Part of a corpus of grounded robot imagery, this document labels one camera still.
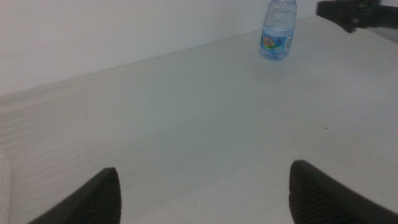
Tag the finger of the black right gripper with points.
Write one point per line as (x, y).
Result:
(348, 14)

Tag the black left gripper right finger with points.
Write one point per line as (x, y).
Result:
(317, 199)

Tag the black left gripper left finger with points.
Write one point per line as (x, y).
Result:
(99, 202)

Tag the clear water bottle blue cap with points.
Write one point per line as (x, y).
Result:
(278, 31)

